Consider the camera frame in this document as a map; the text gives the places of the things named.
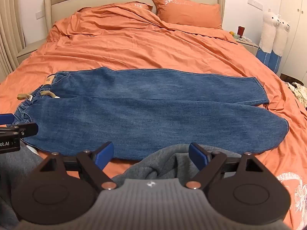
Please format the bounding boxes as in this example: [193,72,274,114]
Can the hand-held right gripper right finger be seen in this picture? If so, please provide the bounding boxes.
[186,142,268,190]

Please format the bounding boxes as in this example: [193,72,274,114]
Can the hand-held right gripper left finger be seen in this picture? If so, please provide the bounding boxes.
[36,142,118,191]

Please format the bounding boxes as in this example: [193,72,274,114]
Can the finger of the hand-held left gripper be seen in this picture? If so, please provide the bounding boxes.
[0,113,15,126]
[0,123,39,138]

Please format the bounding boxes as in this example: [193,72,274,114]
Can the blue denim pants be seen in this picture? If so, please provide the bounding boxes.
[13,67,289,161]

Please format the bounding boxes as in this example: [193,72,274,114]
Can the person's grey fleece clothing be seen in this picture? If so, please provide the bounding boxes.
[112,144,241,181]

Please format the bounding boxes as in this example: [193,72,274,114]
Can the beige bedside table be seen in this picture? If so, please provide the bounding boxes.
[16,38,48,64]

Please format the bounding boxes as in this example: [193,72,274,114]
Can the beige pleated curtain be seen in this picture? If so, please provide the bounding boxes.
[0,0,26,79]

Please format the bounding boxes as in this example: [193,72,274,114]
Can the pile of light clothes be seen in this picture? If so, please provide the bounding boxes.
[284,81,307,106]

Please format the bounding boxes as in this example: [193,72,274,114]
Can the white bedside table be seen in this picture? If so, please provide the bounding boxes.
[234,37,260,55]

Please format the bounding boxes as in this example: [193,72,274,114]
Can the orange duvet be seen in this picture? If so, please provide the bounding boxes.
[0,2,307,228]

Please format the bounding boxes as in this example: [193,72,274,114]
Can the white alpaca plush toy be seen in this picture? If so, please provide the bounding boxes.
[256,8,281,65]
[270,18,291,75]

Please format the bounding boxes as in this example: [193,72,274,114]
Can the large orange embroidered pillow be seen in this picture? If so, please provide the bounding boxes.
[152,0,223,29]

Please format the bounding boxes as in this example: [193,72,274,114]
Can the flat orange embroidered pillow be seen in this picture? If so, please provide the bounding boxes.
[115,2,154,12]

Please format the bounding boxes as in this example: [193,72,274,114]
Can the white wardrobe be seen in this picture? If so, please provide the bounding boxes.
[279,0,307,87]

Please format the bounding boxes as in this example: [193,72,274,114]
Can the white cable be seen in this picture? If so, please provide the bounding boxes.
[240,37,261,50]

